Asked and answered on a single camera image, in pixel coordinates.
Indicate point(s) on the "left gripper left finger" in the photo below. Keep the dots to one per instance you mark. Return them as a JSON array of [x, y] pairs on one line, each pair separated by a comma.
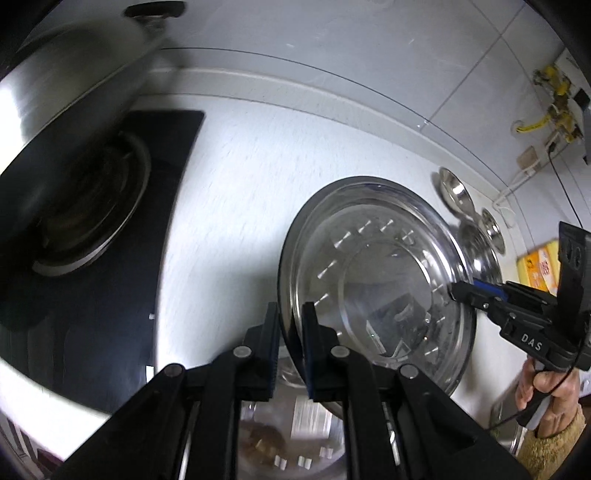
[[261, 365]]

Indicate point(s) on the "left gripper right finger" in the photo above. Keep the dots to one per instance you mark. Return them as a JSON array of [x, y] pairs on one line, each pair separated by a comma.
[[319, 364]]

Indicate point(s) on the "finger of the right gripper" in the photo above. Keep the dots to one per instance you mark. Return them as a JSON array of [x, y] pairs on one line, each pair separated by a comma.
[[478, 289], [465, 293]]

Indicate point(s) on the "small steel bowl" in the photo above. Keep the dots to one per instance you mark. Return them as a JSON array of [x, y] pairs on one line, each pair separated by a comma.
[[492, 230]]

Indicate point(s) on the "small steel dish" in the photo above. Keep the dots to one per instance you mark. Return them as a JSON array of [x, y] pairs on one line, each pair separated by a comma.
[[454, 193]]

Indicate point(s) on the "medium steel bowl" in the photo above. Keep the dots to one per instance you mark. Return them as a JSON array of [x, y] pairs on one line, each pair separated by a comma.
[[479, 253]]

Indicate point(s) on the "yellow detergent bottle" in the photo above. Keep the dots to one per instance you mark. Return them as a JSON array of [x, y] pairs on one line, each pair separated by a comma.
[[540, 268]]

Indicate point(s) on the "white water heater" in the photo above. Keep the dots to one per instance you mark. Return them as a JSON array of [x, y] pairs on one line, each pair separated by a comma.
[[582, 99]]

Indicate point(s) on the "black gas stove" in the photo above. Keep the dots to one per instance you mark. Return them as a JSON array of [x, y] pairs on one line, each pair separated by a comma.
[[78, 305]]

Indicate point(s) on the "beige wall socket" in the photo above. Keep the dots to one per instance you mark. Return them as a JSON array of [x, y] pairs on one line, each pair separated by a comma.
[[529, 160]]

